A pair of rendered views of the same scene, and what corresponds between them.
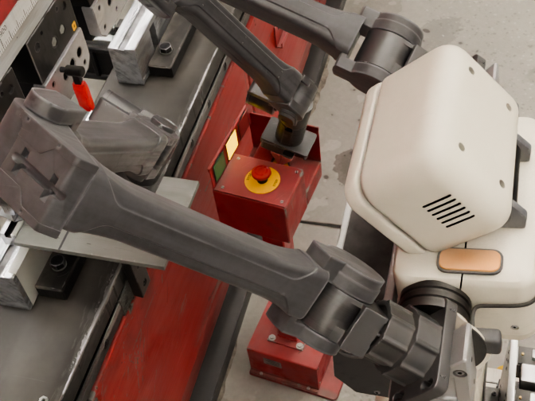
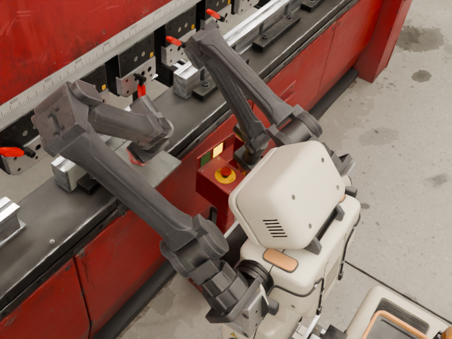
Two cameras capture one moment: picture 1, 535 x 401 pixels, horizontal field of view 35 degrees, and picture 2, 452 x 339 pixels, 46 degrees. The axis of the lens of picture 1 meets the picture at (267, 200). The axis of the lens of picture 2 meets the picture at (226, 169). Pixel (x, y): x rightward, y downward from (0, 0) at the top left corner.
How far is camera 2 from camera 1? 0.21 m
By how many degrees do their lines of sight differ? 6
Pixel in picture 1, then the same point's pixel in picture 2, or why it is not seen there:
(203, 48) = not seen: hidden behind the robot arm
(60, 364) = (70, 227)
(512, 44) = (422, 159)
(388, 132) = (264, 174)
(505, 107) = (335, 186)
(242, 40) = (235, 96)
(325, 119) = not seen: hidden behind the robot
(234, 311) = not seen: hidden behind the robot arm
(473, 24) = (405, 138)
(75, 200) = (68, 142)
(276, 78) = (248, 124)
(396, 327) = (222, 277)
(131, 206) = (97, 157)
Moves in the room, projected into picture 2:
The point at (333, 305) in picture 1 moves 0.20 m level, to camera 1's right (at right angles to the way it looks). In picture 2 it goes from (194, 251) to (294, 277)
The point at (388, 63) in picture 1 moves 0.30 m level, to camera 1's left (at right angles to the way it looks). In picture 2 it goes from (294, 138) to (177, 111)
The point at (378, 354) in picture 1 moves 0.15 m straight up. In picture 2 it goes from (207, 287) to (211, 245)
